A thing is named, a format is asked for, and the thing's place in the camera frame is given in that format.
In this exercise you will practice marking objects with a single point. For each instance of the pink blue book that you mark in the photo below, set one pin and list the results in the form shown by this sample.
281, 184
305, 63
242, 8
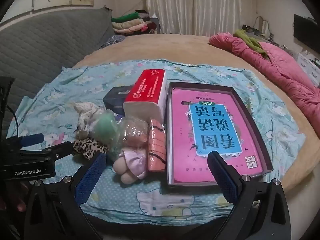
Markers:
210, 139

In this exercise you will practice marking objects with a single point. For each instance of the orange towel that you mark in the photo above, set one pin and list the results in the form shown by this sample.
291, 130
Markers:
157, 152

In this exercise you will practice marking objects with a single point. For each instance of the green sponge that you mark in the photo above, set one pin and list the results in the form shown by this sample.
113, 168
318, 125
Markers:
106, 131

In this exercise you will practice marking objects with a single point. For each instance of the black television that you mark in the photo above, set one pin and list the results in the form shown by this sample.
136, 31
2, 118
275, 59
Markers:
306, 30

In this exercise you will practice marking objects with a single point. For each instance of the leopard print scrunchie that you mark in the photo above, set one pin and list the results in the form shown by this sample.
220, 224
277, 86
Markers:
88, 148

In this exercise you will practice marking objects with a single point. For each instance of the hello kitty blue cloth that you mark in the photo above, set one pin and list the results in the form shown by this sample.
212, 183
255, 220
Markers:
51, 113

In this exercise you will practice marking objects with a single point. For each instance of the stack of folded clothes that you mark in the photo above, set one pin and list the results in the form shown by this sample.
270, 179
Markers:
135, 23

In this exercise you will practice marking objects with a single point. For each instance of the white floral scrunchie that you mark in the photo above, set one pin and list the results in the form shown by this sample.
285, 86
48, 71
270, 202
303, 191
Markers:
89, 114

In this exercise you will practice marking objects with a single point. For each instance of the white curtain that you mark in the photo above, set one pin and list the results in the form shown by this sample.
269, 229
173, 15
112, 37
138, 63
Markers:
196, 17

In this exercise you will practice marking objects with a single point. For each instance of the pink quilt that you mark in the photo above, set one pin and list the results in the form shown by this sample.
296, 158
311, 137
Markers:
281, 68

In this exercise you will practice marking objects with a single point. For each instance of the dark shallow tray box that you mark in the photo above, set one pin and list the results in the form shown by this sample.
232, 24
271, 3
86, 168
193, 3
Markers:
217, 134

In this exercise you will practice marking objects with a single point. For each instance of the pink sponge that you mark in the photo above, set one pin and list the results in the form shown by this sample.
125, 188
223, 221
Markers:
132, 133

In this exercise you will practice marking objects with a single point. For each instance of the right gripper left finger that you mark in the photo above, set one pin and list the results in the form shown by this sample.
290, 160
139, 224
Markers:
87, 177

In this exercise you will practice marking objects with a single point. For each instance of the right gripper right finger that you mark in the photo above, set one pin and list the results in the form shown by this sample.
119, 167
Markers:
226, 177

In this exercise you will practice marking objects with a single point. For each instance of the plush bear pink bow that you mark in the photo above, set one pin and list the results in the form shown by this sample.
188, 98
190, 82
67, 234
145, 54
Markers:
132, 165

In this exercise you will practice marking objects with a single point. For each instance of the green garment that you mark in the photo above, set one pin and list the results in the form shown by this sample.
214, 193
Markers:
251, 42

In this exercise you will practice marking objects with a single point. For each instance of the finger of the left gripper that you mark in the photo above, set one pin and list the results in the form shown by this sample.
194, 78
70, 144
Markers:
30, 140
59, 151

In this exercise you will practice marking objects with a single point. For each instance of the red white tissue pack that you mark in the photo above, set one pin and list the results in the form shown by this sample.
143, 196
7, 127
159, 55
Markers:
147, 98

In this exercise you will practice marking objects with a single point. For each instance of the grey quilted sofa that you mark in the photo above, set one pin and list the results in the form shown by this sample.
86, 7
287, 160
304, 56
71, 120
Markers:
34, 50

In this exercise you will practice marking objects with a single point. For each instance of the dark blue box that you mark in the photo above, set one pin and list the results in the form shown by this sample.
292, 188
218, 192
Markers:
115, 98

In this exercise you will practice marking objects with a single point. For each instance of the person's left hand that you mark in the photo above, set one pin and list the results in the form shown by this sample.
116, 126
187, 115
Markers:
12, 195

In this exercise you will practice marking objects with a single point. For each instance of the white drawer cabinet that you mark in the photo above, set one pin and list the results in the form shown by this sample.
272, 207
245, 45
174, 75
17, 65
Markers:
309, 68

